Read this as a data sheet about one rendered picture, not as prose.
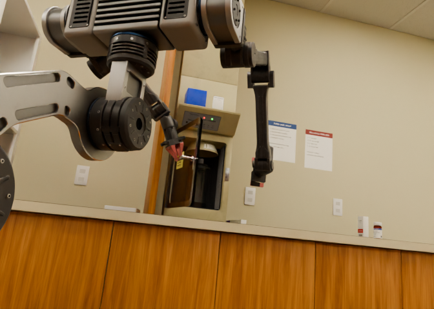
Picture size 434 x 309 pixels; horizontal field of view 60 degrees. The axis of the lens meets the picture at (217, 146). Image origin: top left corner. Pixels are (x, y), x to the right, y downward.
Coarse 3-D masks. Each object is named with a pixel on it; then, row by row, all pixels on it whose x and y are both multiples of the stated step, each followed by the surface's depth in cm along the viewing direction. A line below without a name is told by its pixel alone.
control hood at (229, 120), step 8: (184, 104) 186; (176, 112) 194; (200, 112) 189; (208, 112) 190; (216, 112) 190; (224, 112) 191; (232, 112) 192; (176, 120) 191; (224, 120) 193; (232, 120) 194; (224, 128) 196; (232, 128) 196; (232, 136) 200
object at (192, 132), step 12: (180, 132) 185; (192, 132) 171; (192, 144) 168; (180, 168) 175; (192, 168) 162; (180, 180) 172; (192, 180) 160; (180, 192) 169; (192, 192) 158; (168, 204) 180; (180, 204) 166
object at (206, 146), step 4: (200, 144) 199; (204, 144) 199; (208, 144) 200; (212, 144) 202; (200, 148) 197; (204, 148) 197; (208, 148) 198; (212, 148) 200; (200, 152) 213; (204, 152) 213; (208, 152) 212; (212, 152) 210; (216, 152) 202; (200, 156) 213; (204, 156) 213; (208, 156) 212; (212, 156) 211; (216, 156) 208
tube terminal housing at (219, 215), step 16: (192, 80) 203; (208, 80) 205; (176, 96) 208; (208, 96) 203; (224, 96) 205; (176, 128) 194; (224, 144) 201; (224, 160) 200; (224, 176) 195; (224, 192) 193; (176, 208) 185; (192, 208) 187; (224, 208) 191
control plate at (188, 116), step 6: (186, 114) 189; (192, 114) 189; (198, 114) 190; (204, 114) 190; (186, 120) 191; (192, 120) 191; (204, 120) 192; (210, 120) 192; (216, 120) 193; (204, 126) 194; (210, 126) 194; (216, 126) 195
